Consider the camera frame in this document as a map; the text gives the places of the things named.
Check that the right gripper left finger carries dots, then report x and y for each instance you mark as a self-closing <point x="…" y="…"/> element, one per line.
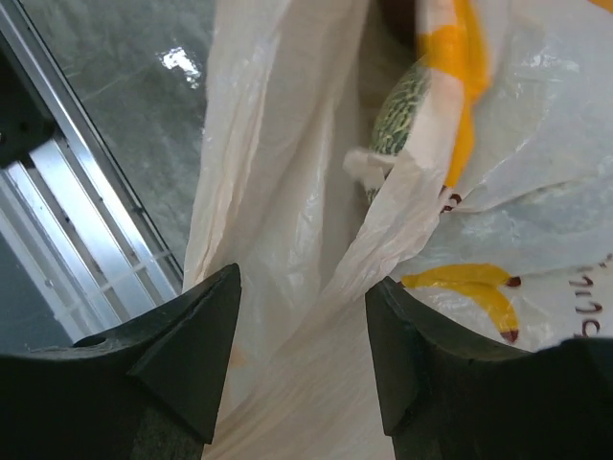
<point x="148" y="389"/>

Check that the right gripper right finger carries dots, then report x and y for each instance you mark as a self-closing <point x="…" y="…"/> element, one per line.
<point x="446" y="392"/>

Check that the orange plastic bag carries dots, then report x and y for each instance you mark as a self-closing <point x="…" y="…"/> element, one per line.
<point x="496" y="214"/>

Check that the green netted melon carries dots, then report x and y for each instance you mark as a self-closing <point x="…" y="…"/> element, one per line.
<point x="396" y="117"/>

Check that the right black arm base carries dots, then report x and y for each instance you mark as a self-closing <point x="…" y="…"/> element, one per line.
<point x="26" y="122"/>

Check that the aluminium mounting rail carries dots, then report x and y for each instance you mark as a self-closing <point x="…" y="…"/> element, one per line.
<point x="79" y="252"/>

